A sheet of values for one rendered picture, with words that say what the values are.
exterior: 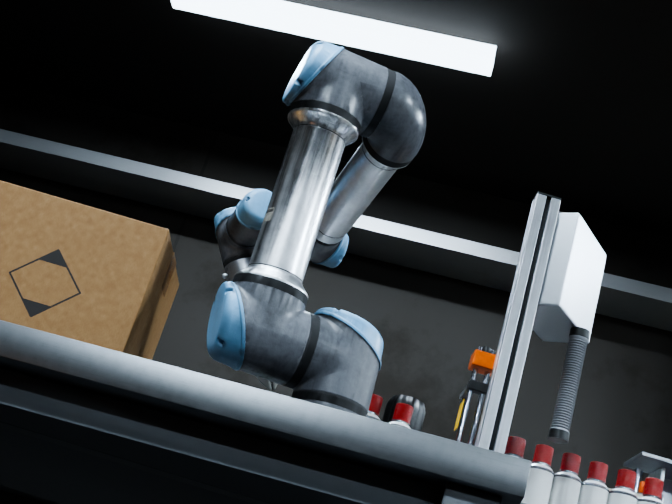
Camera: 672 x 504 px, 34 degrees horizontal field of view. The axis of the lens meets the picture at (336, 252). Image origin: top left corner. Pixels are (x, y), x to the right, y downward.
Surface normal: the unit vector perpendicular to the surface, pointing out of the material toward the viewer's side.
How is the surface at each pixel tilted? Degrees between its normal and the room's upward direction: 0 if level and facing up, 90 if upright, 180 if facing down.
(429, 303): 90
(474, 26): 180
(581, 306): 90
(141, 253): 90
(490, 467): 90
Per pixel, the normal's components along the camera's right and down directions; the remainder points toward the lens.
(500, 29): -0.27, 0.88
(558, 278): -0.48, -0.47
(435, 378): -0.04, -0.40
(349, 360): 0.34, -0.29
